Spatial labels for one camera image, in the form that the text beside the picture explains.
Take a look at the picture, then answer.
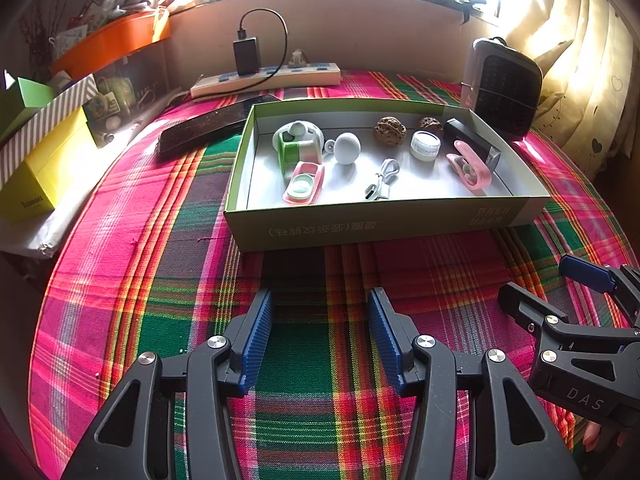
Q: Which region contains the black window handle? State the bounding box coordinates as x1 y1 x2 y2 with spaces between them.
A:
459 0 486 25

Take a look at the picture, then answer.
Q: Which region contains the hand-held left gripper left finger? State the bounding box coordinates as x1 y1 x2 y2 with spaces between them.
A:
60 287 276 480

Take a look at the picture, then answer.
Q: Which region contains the white round panda toy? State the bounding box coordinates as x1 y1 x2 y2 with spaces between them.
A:
272 120 326 155

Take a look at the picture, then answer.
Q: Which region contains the green and white spool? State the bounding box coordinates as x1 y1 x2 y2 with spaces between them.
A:
279 136 323 164

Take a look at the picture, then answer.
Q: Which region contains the black charger adapter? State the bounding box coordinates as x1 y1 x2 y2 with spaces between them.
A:
233 37 262 77

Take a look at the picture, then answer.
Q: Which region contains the grey striped box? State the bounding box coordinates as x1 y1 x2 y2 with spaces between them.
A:
0 74 98 186

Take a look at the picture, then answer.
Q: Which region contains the white power strip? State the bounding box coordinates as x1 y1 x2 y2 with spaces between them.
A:
190 62 342 100

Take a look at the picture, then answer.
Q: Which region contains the black charging cable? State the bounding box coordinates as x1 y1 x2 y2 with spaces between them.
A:
239 8 289 86

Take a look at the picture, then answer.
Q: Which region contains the black smartphone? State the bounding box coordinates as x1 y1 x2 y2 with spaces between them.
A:
157 94 281 160

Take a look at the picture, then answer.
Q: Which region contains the large brown walnut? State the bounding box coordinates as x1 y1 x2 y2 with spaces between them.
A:
374 116 407 148

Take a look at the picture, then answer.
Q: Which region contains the short white USB cable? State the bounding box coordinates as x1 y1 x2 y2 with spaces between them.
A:
363 158 401 201

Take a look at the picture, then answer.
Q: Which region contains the small white cream jar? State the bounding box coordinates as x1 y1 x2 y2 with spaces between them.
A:
410 130 442 162

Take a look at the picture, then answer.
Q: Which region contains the person's right hand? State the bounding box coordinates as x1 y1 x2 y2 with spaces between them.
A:
582 420 621 456

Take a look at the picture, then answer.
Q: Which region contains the white egg-shaped keychain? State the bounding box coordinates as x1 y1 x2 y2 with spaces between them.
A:
324 132 361 166

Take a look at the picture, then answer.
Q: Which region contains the cream heart print curtain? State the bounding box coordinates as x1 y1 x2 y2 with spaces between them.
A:
500 0 640 181

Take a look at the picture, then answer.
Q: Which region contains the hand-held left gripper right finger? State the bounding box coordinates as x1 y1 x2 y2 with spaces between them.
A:
367 287 583 480

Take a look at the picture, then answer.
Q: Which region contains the pink contact lens case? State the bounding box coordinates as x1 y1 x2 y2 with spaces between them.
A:
282 161 325 206

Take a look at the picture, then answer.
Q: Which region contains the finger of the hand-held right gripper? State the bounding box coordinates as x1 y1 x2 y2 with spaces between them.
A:
498 282 572 347
559 253 640 329

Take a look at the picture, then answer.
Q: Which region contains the clear plastic storage box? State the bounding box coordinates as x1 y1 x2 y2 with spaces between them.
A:
82 47 173 146

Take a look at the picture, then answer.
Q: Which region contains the green cardboard box tray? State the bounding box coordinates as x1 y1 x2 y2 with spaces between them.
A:
222 99 551 252

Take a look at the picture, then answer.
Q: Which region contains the green paper box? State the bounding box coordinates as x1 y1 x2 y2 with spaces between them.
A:
0 77 56 136

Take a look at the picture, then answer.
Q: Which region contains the grey and black heater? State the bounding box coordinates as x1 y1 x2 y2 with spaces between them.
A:
460 36 543 140

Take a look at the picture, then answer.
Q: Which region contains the black rectangular lighter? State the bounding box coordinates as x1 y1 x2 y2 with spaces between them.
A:
442 118 502 171

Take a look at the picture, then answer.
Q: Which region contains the yellow cardboard box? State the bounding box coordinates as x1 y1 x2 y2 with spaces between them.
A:
0 107 98 225

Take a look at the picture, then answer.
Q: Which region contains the pink nail clipper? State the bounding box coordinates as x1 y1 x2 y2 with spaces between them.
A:
446 140 493 193

